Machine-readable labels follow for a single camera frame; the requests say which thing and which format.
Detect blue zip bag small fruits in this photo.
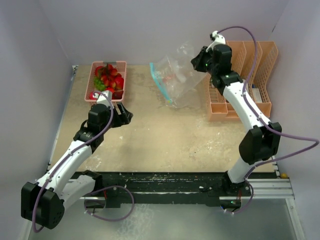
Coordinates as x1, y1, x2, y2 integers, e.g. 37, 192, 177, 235
149, 41, 206, 109

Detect dark red fake fig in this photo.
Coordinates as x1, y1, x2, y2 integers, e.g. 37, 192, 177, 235
112, 90, 124, 100

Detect green fake grape bunch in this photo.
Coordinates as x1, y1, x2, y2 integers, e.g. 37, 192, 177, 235
93, 76, 107, 92

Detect orange zip bag with apples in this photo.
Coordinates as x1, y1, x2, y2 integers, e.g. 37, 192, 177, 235
160, 74, 201, 109

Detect bunch of small red fruits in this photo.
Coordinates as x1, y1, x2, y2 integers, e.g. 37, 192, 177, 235
94, 64, 122, 89

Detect pink perforated plastic basket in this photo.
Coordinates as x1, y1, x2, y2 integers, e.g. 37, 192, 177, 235
84, 61, 127, 104

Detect large pink red apple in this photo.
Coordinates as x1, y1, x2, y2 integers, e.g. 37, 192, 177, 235
88, 91, 99, 101

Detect dark red fake apple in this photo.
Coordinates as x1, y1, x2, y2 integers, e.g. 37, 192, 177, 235
105, 87, 115, 93

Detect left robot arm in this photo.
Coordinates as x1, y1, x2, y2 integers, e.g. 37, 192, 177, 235
21, 102, 134, 233

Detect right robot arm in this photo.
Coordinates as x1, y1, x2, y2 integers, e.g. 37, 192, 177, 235
191, 44, 282, 196

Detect orange desk file organizer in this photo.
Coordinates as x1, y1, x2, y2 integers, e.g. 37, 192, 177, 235
202, 41, 279, 122

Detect white box in organizer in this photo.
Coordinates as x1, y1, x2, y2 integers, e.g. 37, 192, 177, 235
252, 87, 263, 103

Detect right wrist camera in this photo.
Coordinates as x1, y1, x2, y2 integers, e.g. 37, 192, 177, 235
206, 30, 226, 52

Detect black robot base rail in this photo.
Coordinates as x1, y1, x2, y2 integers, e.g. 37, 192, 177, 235
73, 172, 253, 208

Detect aluminium frame rail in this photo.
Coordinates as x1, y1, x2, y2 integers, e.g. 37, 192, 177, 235
248, 162, 295, 199

